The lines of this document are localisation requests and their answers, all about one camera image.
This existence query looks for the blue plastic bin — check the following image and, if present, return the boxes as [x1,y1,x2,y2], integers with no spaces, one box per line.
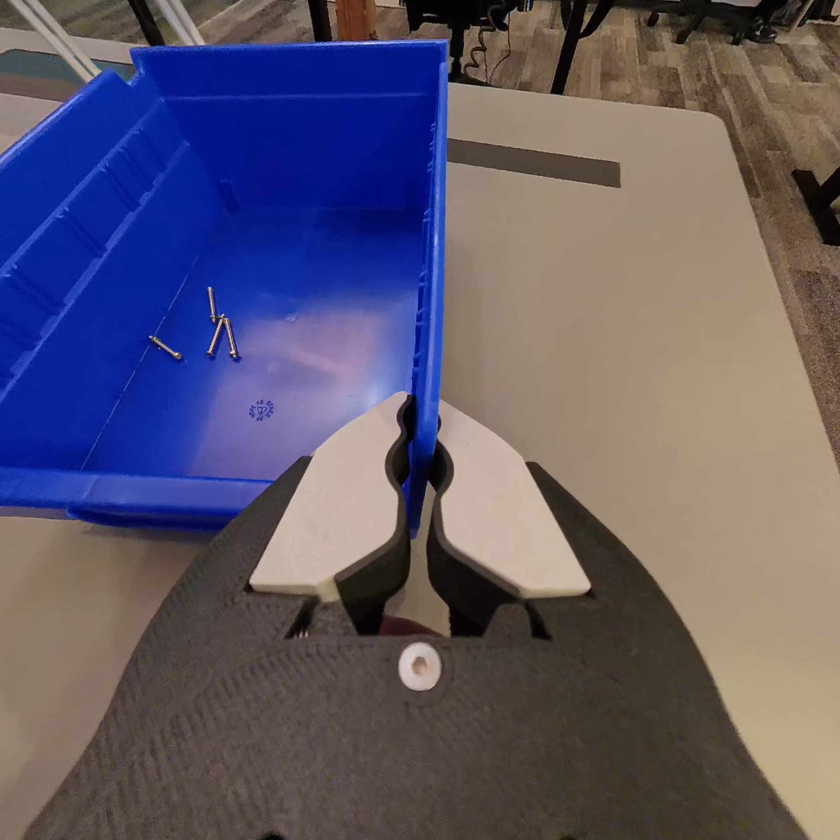
[0,39,450,531]

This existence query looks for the black coiled cable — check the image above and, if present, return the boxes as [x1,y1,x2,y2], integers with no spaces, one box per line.
[459,16,522,76]

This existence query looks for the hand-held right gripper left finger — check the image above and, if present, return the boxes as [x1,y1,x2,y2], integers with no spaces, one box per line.
[249,392,416,636]

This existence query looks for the dark desk cable cover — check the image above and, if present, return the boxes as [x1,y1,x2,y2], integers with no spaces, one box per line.
[446,139,622,189]
[0,49,132,89]

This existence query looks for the wooden pillar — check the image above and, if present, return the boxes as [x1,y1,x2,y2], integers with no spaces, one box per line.
[335,0,380,42]

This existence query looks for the grey desk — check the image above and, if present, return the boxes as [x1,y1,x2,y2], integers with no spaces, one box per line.
[0,26,840,840]

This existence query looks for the black chair base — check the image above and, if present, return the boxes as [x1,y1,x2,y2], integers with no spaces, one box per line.
[646,0,805,46]

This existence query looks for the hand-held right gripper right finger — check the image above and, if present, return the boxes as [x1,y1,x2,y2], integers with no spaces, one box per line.
[427,400,592,637]

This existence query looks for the black table foot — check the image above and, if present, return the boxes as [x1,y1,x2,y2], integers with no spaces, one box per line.
[791,167,840,247]

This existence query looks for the black table leg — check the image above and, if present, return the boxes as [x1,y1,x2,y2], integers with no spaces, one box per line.
[550,0,595,96]

